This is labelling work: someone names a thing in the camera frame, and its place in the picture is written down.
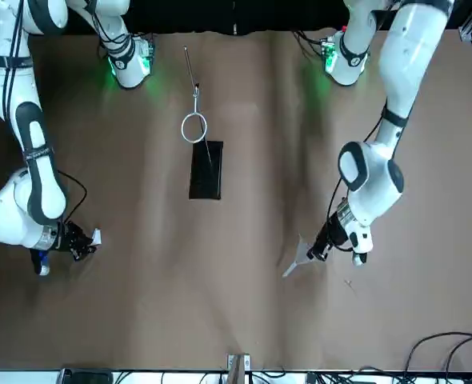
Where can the white filter paper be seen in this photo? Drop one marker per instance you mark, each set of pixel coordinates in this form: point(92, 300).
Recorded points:
point(97, 237)

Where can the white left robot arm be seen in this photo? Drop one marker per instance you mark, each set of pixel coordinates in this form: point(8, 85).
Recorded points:
point(404, 60)

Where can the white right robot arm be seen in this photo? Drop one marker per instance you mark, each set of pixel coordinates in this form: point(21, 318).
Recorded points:
point(40, 192)

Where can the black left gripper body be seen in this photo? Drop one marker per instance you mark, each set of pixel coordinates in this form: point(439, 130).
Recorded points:
point(333, 231)

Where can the clear glass funnel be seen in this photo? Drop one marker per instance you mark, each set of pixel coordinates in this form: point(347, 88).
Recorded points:
point(300, 252)

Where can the aluminium camera post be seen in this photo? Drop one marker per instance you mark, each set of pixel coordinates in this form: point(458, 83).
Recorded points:
point(238, 368)

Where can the aluminium frame profile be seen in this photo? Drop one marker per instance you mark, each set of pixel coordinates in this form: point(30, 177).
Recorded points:
point(470, 24)

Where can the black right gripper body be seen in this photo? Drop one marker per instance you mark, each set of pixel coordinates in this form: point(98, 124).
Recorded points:
point(69, 237)

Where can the grey usb hub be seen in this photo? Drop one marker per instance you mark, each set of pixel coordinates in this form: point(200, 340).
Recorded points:
point(314, 378)

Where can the black flat device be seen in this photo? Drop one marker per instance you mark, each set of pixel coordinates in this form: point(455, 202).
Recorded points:
point(86, 377)

